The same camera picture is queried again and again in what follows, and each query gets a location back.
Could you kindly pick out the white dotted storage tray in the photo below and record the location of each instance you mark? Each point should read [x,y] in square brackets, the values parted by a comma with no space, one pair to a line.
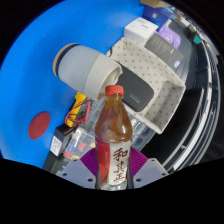
[160,80]

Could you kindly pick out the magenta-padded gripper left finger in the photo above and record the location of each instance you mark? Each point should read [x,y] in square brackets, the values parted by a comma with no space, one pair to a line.
[76,171]

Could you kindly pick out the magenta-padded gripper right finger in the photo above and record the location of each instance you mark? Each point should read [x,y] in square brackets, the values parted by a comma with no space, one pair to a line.
[150,170]

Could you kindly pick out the dark workbench shelf unit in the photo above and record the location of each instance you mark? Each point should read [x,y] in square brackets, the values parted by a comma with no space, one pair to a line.
[196,110]

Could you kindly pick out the teal screen monitor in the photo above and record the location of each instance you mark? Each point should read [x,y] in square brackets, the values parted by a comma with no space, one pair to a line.
[196,39]

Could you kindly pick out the white carton box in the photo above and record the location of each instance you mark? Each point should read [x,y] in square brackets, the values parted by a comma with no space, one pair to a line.
[140,30]

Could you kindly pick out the black box with white label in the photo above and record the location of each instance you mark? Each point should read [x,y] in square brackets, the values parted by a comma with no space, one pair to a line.
[60,140]

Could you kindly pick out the flat round red coaster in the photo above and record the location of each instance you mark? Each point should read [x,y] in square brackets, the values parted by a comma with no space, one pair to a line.
[39,125]

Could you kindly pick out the plain black box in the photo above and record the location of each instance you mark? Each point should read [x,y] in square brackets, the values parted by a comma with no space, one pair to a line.
[50,162]

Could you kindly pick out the purple plastic bag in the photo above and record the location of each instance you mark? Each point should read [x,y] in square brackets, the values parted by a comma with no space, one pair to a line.
[169,36]

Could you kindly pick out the red-capped clear drink bottle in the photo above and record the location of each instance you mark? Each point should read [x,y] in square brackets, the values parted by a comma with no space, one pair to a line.
[113,133]

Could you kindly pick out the clear organizer with colourful parts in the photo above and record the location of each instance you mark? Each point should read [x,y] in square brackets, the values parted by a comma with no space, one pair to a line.
[80,143]

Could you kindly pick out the grey ceramic cup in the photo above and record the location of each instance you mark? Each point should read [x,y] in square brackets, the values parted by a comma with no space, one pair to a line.
[83,68]

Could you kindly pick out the dark grey flat box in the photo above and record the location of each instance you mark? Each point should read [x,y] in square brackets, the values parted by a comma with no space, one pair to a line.
[163,50]

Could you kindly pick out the black zip case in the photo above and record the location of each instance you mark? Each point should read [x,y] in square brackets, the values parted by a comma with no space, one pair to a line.
[136,88]

